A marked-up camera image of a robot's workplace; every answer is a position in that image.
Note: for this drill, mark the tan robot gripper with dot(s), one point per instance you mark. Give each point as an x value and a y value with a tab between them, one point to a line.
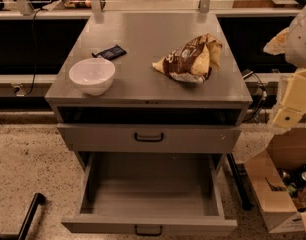
301	42

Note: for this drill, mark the grey drawer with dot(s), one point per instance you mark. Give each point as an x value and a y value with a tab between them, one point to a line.
150	195
148	138

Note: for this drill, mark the grey metal drawer cabinet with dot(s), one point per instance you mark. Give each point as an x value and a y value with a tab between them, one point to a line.
139	94

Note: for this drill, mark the grey top drawer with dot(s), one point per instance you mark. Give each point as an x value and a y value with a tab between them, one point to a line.
148	138

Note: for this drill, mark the brown yellow chip bag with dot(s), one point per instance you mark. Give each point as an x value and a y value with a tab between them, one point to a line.
194	61

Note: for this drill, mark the cardboard box with cans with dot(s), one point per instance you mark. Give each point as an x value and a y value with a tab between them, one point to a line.
286	151

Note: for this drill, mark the black metal leg right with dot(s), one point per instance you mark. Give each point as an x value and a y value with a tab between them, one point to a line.
246	204

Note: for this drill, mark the black metal leg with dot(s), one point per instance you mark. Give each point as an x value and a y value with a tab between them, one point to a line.
246	204
38	200

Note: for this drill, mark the dark blue snack bar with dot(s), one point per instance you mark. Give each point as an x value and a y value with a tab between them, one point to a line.
110	53

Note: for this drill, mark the white ceramic bowl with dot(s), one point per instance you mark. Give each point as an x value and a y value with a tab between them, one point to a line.
93	76

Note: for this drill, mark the black metal leg left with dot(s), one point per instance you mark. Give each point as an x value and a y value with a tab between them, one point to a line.
38	200

